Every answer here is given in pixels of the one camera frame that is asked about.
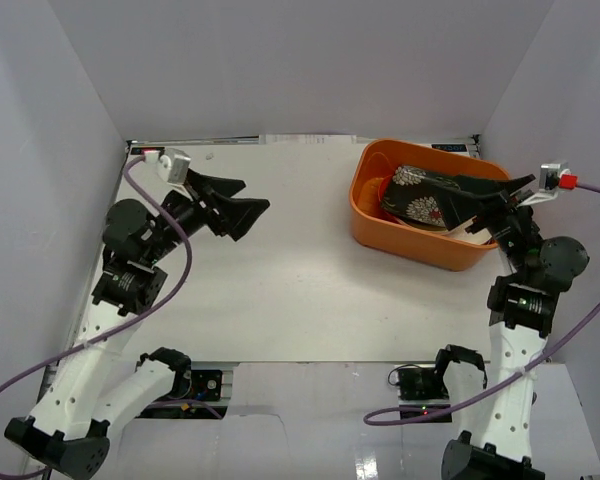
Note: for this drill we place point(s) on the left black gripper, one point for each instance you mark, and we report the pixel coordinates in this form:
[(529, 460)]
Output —
[(208, 203)]

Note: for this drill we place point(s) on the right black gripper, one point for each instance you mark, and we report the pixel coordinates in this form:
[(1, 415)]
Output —
[(501, 188)]

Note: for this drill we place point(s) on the cream round plate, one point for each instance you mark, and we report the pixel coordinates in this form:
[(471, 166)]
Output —
[(482, 237)]

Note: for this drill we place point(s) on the black floral square plate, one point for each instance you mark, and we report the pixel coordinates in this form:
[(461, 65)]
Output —
[(415, 194)]

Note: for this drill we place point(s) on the small orange plate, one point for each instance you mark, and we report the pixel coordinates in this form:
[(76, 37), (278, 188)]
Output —
[(385, 193)]

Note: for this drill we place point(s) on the yellow round plate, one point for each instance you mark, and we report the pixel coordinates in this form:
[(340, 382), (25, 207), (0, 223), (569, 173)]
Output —
[(438, 230)]

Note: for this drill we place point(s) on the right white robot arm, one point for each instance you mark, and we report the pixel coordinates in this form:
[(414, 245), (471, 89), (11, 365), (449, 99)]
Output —
[(493, 401)]

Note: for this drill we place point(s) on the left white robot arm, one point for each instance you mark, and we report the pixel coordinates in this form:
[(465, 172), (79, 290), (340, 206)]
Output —
[(71, 428)]

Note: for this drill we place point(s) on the orange plastic bin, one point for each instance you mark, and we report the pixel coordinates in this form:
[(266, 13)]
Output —
[(370, 225)]

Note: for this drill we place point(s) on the right black table label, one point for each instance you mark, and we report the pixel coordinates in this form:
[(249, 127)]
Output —
[(450, 147)]

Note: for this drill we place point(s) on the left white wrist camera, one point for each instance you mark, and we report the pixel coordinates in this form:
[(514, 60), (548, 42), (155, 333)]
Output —
[(171, 167)]

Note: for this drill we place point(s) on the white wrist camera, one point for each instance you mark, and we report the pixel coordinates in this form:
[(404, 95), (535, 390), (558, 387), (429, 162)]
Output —
[(554, 177), (171, 167)]

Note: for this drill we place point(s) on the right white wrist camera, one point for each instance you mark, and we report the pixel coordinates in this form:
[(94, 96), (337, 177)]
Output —
[(554, 177)]

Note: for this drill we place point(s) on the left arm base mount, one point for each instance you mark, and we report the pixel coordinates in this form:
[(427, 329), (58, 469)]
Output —
[(198, 398)]

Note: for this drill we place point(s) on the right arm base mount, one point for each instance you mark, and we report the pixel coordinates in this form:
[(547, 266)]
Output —
[(419, 388)]

